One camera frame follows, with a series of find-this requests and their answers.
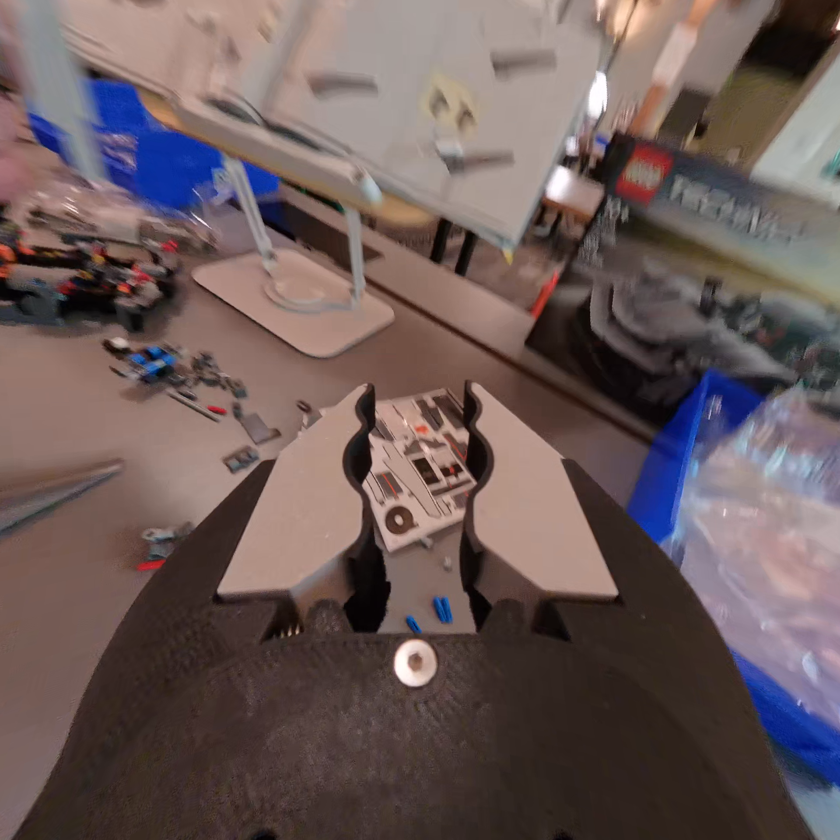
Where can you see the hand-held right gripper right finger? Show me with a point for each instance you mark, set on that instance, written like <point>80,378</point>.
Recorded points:
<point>544,531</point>

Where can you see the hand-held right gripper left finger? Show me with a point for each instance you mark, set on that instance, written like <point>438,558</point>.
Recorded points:
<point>295,525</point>

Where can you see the lego sticker sheet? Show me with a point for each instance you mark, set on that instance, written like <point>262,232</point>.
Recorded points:
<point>420,459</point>

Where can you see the dark grey lego wedge panel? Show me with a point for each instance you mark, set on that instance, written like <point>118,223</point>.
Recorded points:
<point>52,489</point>

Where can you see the grey lego axle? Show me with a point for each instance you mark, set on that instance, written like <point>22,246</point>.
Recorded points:
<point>193,403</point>

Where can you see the blue and black lego assembly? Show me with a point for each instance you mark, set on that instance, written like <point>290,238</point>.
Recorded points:
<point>151,367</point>

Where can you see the white and black lego piece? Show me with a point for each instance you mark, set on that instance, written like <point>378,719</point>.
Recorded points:
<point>117,346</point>

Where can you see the lego set box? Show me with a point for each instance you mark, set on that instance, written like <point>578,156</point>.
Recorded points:
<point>689,295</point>

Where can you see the black lego car chassis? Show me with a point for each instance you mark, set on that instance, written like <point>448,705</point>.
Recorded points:
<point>98,282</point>

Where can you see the clear bag with lego parts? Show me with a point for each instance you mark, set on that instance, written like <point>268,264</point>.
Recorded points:
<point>131,223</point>

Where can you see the lego instruction booklet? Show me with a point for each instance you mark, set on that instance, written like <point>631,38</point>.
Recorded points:
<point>394,79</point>

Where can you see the dark grey piece with blue pin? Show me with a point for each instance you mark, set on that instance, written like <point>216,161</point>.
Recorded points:
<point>239,459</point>

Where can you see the cluster of light grey connectors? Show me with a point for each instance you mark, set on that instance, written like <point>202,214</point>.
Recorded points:
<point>447,562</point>

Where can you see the blue plastic bin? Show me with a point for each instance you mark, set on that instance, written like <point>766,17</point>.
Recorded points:
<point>669,459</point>

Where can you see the cluster of dark grey connectors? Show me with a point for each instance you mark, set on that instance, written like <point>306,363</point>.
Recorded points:
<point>216,377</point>

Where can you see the white book stand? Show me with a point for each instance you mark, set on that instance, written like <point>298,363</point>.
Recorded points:
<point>328,328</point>

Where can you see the crumpled clear plastic bags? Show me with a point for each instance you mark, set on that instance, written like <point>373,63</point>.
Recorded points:
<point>774,525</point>

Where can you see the orange red bar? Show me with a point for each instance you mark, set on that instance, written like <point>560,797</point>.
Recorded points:
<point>543,295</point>

